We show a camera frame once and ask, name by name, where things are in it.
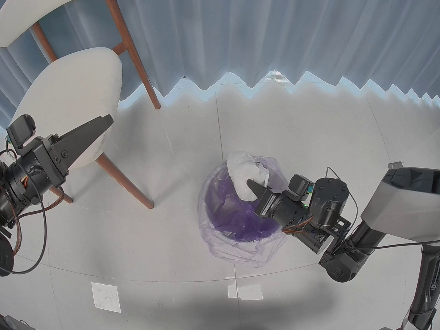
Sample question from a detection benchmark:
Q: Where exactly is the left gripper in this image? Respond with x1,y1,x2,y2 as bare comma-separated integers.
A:
8,114,114,202

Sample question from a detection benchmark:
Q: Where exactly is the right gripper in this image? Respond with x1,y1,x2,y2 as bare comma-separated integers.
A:
245,179,311,227

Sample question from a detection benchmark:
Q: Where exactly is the white paper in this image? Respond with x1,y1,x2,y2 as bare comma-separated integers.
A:
226,151,269,201

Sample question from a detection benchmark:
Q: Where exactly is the purple plastic bag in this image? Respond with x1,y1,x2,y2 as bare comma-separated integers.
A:
198,154,289,268

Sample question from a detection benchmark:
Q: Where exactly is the white trash bin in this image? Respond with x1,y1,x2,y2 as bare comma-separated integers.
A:
199,164,287,262

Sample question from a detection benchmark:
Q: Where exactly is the white cushioned wooden chair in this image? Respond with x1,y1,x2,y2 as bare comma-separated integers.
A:
0,0,161,209

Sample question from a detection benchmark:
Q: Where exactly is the pale blue curtain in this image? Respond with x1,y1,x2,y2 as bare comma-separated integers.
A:
0,0,440,123

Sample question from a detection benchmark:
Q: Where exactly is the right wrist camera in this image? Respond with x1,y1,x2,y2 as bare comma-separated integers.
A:
288,174,315,202

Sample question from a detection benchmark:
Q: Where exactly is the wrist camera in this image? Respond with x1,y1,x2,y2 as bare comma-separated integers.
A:
288,174,315,202
6,114,37,149

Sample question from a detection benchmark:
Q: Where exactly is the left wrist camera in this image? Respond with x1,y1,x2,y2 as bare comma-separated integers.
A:
6,114,37,149

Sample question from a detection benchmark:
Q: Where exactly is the black cable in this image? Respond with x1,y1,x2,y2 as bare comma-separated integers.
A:
326,166,440,250
0,184,47,274

